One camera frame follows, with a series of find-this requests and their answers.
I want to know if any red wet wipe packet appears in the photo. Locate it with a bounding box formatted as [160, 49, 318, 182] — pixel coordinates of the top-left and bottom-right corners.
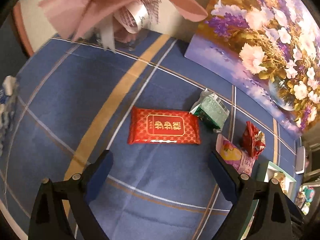
[127, 107, 201, 145]

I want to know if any light green small snack packet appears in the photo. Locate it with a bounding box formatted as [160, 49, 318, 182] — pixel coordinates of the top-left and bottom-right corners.
[189, 88, 229, 133]

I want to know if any red festive candy packet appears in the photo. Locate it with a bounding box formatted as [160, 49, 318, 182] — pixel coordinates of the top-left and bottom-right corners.
[241, 121, 266, 159]

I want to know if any blue plaid tablecloth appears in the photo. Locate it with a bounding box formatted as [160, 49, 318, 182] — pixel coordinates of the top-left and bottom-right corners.
[1, 33, 302, 239]

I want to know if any flower painting canvas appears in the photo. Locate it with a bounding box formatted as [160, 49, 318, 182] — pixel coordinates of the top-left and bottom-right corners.
[185, 0, 319, 137]

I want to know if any purple taro snack packet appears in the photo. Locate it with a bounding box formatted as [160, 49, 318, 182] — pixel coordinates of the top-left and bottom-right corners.
[216, 134, 255, 176]

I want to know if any white tray with green rim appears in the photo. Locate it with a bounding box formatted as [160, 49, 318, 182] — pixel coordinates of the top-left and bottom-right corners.
[240, 161, 296, 239]

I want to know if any white rectangular device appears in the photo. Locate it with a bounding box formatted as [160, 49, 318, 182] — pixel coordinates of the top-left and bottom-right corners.
[295, 146, 306, 174]

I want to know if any blue white tissue pack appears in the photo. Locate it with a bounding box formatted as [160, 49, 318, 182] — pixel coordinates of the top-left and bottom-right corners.
[0, 75, 18, 155]

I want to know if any pink wrapped flower bouquet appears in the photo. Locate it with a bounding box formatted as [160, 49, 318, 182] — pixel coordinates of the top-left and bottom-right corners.
[39, 0, 208, 50]

